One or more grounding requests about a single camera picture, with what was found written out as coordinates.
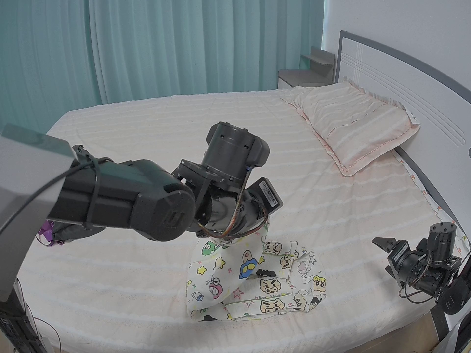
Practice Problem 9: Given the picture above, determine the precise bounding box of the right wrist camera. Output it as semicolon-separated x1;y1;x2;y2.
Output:
415;238;432;258

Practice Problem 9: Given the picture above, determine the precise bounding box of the blue-green curtain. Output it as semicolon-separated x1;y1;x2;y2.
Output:
0;0;97;136
90;0;327;106

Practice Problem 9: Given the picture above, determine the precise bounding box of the bed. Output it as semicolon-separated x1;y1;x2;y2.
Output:
15;30;471;353

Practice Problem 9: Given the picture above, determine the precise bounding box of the grey bedside table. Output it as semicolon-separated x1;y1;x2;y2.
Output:
278;46;336;89

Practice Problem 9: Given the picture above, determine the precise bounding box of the white printed pyjama top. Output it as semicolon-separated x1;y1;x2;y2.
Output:
185;227;327;322

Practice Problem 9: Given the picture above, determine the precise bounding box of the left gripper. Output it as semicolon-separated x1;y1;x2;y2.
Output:
195;177;284;243

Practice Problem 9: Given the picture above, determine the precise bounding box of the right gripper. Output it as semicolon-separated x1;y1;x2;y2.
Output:
372;237;428;289

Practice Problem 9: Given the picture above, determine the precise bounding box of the black garment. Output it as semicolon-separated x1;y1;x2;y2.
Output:
52;144;112;245

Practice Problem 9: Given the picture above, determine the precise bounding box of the black cable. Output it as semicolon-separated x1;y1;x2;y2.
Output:
31;316;62;353
399;282;437;305
0;160;93;235

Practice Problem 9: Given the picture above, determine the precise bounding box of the pink striped pillow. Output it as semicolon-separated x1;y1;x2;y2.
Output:
280;81;421;177

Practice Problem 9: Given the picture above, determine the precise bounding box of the purple satin garment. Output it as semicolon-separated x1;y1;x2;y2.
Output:
37;219;67;248

